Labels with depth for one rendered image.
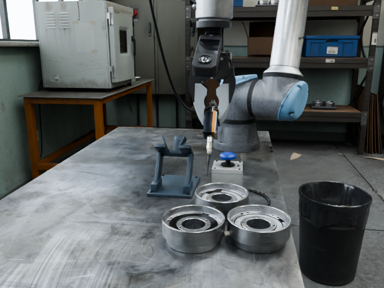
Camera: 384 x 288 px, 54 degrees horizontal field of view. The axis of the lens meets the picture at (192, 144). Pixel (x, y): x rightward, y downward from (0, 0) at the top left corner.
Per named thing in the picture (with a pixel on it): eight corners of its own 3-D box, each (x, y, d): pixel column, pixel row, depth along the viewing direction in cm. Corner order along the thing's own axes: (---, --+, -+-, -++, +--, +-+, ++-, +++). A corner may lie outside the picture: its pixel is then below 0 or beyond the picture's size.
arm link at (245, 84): (229, 112, 128) (230, 72, 125) (266, 116, 121) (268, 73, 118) (211, 118, 119) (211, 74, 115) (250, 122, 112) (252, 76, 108)
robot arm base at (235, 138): (215, 140, 131) (215, 112, 129) (259, 142, 129) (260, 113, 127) (211, 151, 117) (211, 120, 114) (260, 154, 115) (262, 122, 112)
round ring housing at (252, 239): (271, 222, 70) (272, 201, 69) (302, 250, 60) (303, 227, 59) (218, 229, 67) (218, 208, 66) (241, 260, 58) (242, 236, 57)
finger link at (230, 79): (238, 101, 79) (234, 58, 76) (237, 102, 77) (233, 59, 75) (215, 103, 79) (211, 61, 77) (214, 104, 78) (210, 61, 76)
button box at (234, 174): (242, 189, 86) (243, 168, 85) (211, 187, 87) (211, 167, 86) (242, 177, 94) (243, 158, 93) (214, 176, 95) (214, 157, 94)
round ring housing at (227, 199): (252, 222, 70) (254, 202, 69) (196, 223, 70) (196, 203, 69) (243, 200, 80) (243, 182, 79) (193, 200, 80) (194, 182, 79)
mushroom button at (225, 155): (235, 176, 87) (236, 155, 86) (218, 175, 88) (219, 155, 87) (236, 171, 91) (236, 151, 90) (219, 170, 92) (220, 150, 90)
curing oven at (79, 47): (120, 93, 279) (115, -1, 262) (43, 91, 287) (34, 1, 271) (142, 84, 338) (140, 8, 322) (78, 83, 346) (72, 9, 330)
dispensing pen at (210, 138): (198, 172, 74) (205, 95, 79) (201, 178, 78) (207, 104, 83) (210, 172, 73) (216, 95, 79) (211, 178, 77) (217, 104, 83)
